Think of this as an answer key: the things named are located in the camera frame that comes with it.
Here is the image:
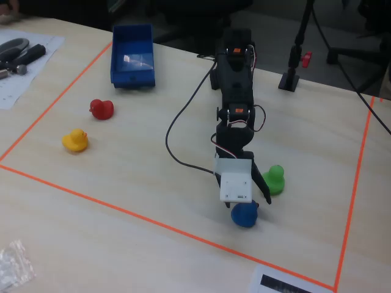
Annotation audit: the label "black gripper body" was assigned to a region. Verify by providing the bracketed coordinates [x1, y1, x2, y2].
[213, 121, 255, 187]

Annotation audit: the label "blue rubber duck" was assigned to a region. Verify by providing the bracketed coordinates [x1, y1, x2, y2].
[230, 200, 261, 229]

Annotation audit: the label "green rubber duck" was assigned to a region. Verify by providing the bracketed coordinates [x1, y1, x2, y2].
[261, 164, 286, 197]

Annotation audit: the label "blue plastic box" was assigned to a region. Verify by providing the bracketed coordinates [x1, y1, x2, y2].
[110, 23, 156, 90]

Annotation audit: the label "red rubber duck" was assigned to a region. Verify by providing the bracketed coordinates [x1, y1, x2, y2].
[89, 98, 115, 121]

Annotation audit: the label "yellow rubber duck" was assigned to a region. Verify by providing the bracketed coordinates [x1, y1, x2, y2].
[62, 128, 90, 153]

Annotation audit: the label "person's hand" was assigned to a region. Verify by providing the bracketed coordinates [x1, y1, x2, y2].
[0, 5, 21, 24]

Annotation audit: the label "orange tape strip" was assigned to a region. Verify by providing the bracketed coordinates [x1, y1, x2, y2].
[0, 164, 336, 291]
[0, 42, 113, 162]
[334, 96, 376, 291]

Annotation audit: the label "paper with black print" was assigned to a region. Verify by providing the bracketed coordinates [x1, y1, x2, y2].
[247, 264, 334, 293]

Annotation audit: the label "red clamp knob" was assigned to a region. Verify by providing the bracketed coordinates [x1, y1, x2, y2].
[300, 51, 313, 69]

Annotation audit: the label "black office chair base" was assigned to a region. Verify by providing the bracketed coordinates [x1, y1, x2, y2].
[326, 18, 391, 93]

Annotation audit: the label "white paper sheet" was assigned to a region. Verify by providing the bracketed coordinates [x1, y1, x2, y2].
[0, 29, 66, 110]

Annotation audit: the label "clear plastic bag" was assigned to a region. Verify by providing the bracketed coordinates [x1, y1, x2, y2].
[0, 239, 37, 291]

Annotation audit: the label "white camera box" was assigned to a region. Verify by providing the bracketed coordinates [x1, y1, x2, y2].
[213, 153, 254, 204]

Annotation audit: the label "black camera cable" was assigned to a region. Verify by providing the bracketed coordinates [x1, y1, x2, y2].
[165, 54, 221, 176]

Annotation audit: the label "black camera stand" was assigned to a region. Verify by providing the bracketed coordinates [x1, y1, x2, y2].
[278, 0, 316, 93]

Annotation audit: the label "thick black cable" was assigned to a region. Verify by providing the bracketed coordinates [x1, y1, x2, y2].
[310, 0, 391, 136]

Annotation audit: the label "black handled tool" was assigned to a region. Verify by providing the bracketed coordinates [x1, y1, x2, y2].
[4, 43, 47, 70]

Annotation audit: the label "grey handled pliers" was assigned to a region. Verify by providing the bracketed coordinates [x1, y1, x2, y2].
[0, 38, 31, 62]

